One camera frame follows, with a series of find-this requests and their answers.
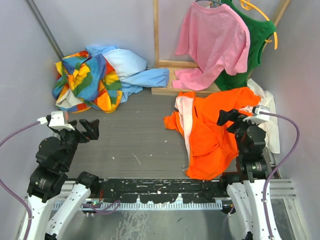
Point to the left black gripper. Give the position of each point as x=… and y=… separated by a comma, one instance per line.
x=92, y=129

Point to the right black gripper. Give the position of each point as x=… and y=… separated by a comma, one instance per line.
x=231, y=115

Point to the orange zip jacket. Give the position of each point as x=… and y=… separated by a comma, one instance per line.
x=210, y=148

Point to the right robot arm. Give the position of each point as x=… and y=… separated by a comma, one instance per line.
x=252, y=175

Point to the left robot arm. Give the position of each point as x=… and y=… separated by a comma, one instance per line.
x=54, y=157

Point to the white crumpled shirt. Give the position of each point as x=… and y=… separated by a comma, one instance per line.
x=271, y=127

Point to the multicolour crumpled cloth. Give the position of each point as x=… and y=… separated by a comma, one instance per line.
x=85, y=81

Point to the light blue shirt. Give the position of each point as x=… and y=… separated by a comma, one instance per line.
x=131, y=69

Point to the pink t-shirt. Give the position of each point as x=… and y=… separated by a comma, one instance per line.
x=217, y=39

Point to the green tank top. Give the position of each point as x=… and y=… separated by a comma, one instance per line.
x=260, y=31

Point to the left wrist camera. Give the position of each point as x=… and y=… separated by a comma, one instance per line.
x=58, y=120

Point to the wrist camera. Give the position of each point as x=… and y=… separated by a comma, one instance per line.
x=58, y=120
x=259, y=114

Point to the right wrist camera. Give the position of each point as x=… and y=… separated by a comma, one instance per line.
x=259, y=114

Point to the wooden clothes rack frame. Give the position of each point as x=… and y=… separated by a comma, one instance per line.
x=173, y=65

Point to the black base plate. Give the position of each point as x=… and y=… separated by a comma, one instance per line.
x=159, y=190

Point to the aluminium rail frame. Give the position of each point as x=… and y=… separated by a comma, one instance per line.
x=279, y=189

